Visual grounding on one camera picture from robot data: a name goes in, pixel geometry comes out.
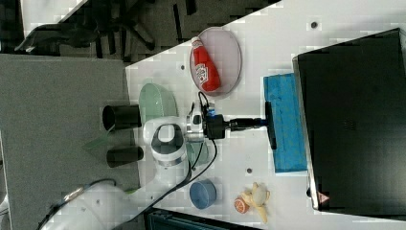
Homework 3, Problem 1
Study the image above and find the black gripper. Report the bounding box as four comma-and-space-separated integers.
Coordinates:
204, 115, 268, 140

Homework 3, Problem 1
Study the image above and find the grey round plate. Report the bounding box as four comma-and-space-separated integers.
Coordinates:
190, 27, 242, 97

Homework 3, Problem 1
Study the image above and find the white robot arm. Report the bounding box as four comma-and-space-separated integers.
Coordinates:
36, 103, 272, 230

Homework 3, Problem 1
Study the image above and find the green oval colander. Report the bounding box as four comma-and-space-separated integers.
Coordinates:
139, 83, 178, 124

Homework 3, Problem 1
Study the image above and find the black office chair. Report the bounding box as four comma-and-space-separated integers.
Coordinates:
13, 0, 199, 63

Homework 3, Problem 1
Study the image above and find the green slotted spatula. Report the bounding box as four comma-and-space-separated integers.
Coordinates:
81, 126, 115, 151

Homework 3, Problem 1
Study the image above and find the peeled banana toy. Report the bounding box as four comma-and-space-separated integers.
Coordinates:
240, 182, 270, 223

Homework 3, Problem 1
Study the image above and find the red ketchup bottle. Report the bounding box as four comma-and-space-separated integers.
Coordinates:
192, 36, 221, 92

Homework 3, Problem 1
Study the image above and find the green cup with handle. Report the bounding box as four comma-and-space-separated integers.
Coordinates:
186, 143, 210, 167

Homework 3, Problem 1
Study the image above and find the orange slice toy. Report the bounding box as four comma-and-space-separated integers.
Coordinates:
234, 196, 250, 214

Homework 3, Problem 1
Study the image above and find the blue cup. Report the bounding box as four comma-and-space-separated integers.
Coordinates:
190, 179, 216, 210

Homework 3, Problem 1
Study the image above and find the black toaster oven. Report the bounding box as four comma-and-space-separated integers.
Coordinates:
262, 28, 406, 221

